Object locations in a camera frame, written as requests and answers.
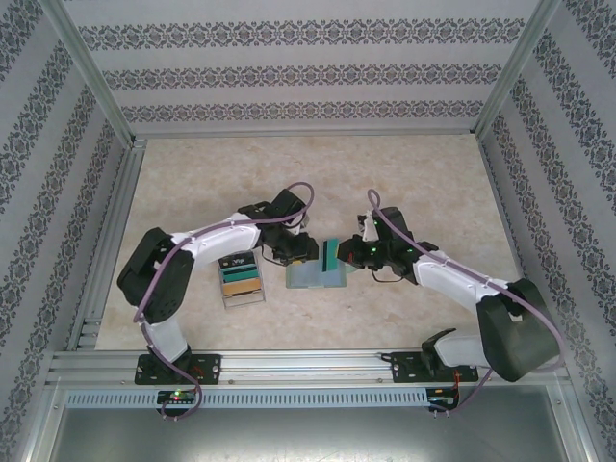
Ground teal card with black stripe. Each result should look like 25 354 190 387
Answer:
321 238 340 274
219 267 261 283

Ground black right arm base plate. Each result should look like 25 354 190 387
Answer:
392 350 480 385

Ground clear acrylic card box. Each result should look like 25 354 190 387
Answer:
218 250 268 310

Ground aluminium frame post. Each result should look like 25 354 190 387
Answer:
474 0 564 139
40 0 139 145

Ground grey metal shelf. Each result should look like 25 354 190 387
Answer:
28 406 593 462

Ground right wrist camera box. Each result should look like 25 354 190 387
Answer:
355 214 382 242

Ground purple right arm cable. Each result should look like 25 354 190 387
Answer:
367 188 567 418

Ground thin aluminium wall rail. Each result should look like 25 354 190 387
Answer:
129 125 482 141

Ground thin wrist camera wire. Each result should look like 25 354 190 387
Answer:
370 268 408 286
259 243 290 267

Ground small circuit board green light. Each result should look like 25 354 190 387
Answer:
157 389 199 405

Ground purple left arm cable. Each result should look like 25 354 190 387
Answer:
132 181 317 423

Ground long aluminium base rail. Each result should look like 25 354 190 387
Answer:
45 349 572 389

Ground thin left wrist camera wire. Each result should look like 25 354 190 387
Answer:
259 243 290 267

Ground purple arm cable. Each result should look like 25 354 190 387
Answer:
367 188 567 418
132 181 317 423

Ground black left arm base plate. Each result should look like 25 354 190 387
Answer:
136 353 222 386

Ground gold card with black stripe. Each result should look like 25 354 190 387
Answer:
222 278 264 295

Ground thin right wrist camera wire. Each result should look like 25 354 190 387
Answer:
370 268 408 286

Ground pale green card holder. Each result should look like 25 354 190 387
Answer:
285 262 348 290

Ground aluminium side rail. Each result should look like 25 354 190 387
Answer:
65 139 148 352
478 137 567 350

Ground black VIP membership card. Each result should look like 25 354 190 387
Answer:
218 254 256 270

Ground slotted grey cable duct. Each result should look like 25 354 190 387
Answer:
64 388 429 409

